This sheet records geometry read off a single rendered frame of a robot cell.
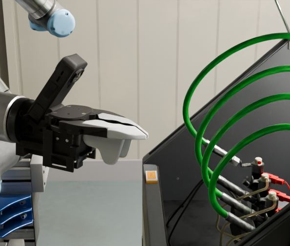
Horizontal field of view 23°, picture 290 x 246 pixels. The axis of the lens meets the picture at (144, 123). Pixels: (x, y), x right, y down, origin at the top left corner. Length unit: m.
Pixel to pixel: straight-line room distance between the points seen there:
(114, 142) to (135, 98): 2.69
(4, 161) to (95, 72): 2.48
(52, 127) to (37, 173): 0.92
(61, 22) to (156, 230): 0.61
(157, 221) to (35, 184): 0.40
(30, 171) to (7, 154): 0.75
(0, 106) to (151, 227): 0.74
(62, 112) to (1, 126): 0.10
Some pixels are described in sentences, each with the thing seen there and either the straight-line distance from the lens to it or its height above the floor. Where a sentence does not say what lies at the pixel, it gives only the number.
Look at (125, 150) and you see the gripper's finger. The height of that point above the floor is 1.42.
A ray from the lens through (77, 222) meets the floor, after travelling 3.54.
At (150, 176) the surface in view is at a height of 0.96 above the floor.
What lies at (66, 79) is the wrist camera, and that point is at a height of 1.52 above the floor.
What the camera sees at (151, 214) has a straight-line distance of 1.78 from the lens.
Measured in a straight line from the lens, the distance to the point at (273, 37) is 1.57.
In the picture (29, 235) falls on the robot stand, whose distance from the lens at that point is 2.06.
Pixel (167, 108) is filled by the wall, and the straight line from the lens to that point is 3.73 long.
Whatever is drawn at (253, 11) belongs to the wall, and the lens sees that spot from 3.60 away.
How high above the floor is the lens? 1.88
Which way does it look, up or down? 24 degrees down
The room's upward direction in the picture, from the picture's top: straight up
